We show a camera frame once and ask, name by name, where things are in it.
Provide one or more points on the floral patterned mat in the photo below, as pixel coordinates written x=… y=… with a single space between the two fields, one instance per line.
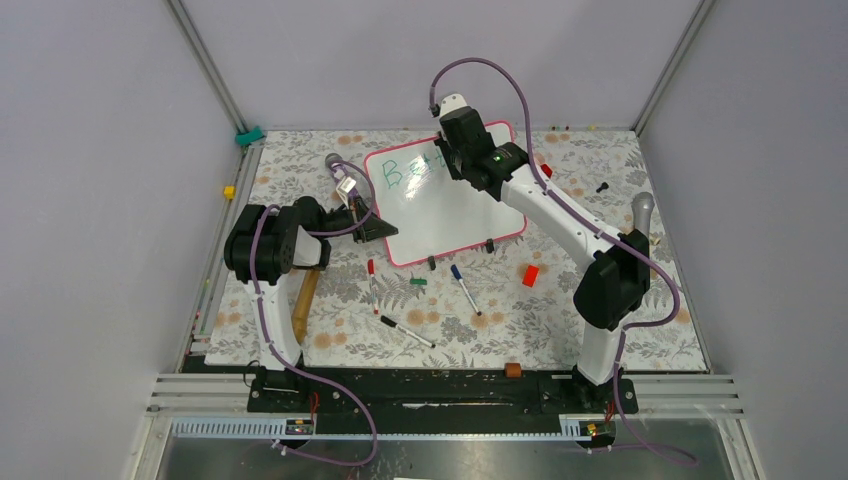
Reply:
x=537 y=327

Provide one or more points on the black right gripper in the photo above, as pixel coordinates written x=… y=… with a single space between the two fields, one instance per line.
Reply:
x=442 y=143

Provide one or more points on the pink framed whiteboard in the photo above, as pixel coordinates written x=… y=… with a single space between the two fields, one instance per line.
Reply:
x=434 y=214

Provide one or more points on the blue capped marker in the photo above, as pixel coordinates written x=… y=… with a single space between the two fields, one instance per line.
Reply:
x=460 y=279

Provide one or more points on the red orange block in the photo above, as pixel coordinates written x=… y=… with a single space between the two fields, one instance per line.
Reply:
x=530 y=276

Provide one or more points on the silver toy microphone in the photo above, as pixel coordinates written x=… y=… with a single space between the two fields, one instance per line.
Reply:
x=642 y=206

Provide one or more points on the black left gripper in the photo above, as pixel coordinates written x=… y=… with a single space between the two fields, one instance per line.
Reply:
x=375 y=228

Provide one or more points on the wooden pestle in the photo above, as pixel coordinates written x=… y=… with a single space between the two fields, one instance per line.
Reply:
x=302 y=307

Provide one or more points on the brown small cube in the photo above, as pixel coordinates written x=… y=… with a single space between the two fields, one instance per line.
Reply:
x=513 y=370

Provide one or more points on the red capped marker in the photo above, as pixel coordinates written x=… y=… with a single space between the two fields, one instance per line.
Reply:
x=371 y=267

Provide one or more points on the teal corner clamp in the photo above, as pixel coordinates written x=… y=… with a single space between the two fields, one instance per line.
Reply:
x=249 y=137

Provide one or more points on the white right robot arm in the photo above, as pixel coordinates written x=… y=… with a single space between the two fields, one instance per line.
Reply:
x=615 y=276

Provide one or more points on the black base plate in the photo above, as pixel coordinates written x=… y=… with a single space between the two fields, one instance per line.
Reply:
x=392 y=397

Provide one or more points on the black capped marker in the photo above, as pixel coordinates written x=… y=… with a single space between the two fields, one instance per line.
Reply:
x=407 y=332

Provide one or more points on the purple glitter toy microphone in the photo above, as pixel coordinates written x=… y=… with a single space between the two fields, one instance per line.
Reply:
x=345 y=186

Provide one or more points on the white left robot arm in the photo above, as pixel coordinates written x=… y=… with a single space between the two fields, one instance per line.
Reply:
x=267 y=243

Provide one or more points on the white slotted cable duct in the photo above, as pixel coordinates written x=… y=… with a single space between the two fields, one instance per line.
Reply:
x=303 y=429

